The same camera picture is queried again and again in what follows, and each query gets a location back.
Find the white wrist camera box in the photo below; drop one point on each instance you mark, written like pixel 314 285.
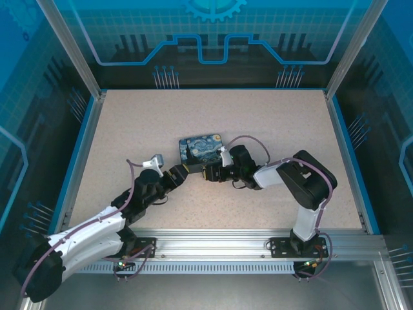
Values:
pixel 225 156
pixel 155 161

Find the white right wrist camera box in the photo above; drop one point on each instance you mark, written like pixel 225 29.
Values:
pixel 225 156

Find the starry night painted tin box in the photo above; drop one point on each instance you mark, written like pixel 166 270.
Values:
pixel 201 150

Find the aluminium side rail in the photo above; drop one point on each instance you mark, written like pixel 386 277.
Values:
pixel 82 161
pixel 346 161

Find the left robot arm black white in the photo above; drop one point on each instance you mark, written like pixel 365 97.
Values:
pixel 87 232

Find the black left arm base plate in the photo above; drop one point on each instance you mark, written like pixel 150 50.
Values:
pixel 146 248

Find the aluminium frame post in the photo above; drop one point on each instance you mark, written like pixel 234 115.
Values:
pixel 71 48
pixel 355 48

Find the grey metal shelf plate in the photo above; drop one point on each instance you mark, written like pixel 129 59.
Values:
pixel 209 290

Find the small connector with LEDs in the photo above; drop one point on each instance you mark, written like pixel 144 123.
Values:
pixel 124 263
pixel 309 264

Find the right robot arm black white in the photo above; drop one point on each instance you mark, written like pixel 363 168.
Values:
pixel 306 181

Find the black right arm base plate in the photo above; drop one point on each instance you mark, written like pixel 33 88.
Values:
pixel 280 248

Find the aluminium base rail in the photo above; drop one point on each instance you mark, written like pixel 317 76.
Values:
pixel 209 242

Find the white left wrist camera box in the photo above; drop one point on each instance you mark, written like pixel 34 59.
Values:
pixel 155 161

